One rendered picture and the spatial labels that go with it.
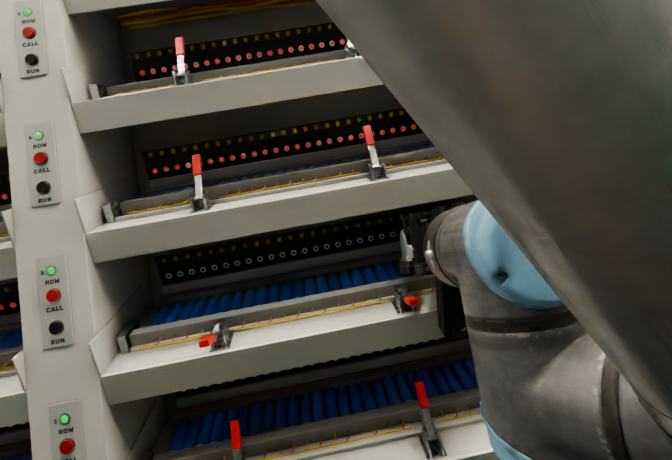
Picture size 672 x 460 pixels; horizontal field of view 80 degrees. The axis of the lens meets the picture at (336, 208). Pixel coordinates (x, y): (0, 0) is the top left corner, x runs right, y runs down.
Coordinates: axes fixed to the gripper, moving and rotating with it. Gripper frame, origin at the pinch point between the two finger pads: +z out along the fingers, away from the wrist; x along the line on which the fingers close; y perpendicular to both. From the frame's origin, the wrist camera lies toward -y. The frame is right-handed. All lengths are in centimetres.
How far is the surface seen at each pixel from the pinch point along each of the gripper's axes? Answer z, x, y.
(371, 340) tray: -7.7, 10.9, -8.9
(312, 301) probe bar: -4.0, 18.2, -2.4
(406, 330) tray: -7.8, 5.8, -8.4
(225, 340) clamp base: -7.7, 30.8, -5.0
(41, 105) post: -8, 52, 33
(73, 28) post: -4, 48, 46
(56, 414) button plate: -9, 53, -10
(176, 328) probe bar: -3.9, 38.5, -2.6
